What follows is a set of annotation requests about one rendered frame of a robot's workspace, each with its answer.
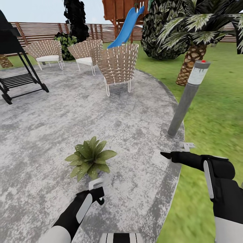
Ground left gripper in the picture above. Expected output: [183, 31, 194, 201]
[91, 187, 104, 201]

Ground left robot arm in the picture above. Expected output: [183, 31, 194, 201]
[39, 178, 104, 243]

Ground robot trunk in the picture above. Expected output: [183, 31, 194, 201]
[100, 233, 143, 243]

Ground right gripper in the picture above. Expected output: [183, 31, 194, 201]
[160, 151, 195, 168]

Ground insectifuge atomizer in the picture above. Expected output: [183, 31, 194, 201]
[96, 197, 105, 205]

